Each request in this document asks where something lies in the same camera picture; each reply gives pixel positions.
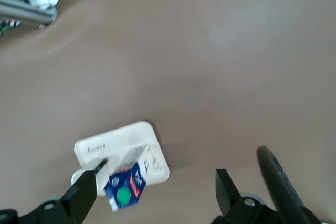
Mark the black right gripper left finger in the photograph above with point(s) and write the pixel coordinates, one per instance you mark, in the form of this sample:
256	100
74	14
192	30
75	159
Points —
76	200

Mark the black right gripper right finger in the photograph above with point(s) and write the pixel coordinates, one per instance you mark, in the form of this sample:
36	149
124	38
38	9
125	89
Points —
228	200

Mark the blue milk carton green cap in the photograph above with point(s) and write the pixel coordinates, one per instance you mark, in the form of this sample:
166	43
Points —
131	182

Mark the white rectangular tray script print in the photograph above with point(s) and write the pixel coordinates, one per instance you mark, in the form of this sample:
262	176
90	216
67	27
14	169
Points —
126	140

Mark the aluminium profile post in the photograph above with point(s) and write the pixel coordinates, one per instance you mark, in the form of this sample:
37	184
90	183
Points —
26	12

